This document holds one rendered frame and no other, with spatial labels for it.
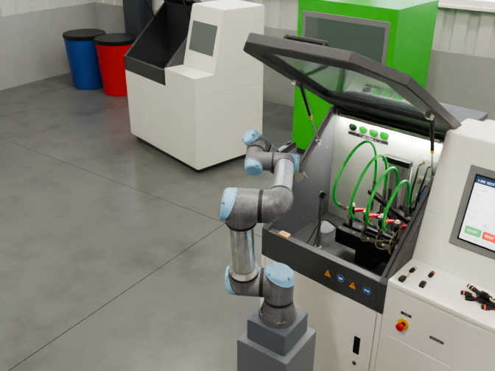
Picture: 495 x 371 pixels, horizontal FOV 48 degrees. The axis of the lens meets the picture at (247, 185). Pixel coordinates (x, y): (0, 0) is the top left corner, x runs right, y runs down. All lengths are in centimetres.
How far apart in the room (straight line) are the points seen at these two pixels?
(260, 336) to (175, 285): 176
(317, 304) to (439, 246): 65
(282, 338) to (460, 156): 105
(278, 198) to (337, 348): 117
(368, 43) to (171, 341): 312
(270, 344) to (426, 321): 65
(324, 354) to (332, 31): 331
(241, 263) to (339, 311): 77
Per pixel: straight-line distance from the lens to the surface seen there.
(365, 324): 263
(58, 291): 410
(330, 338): 282
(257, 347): 231
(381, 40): 513
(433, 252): 256
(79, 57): 828
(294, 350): 231
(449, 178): 248
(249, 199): 184
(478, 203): 245
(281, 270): 217
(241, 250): 200
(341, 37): 533
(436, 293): 242
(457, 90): 653
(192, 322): 366
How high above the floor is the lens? 239
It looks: 27 degrees down
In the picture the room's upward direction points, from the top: straight up
